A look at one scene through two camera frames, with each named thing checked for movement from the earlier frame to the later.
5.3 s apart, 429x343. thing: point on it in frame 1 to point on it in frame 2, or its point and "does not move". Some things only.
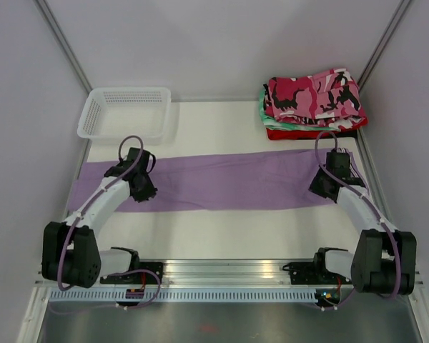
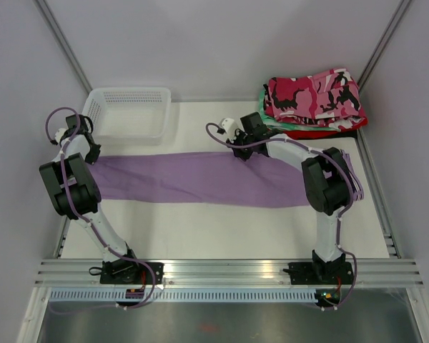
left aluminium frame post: (63, 43) does not move
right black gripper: (314, 186) to (244, 156)
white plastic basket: (110, 114) does not move
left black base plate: (137, 276) does not move
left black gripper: (149, 192) to (93, 158)
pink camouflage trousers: (329, 98) does not move
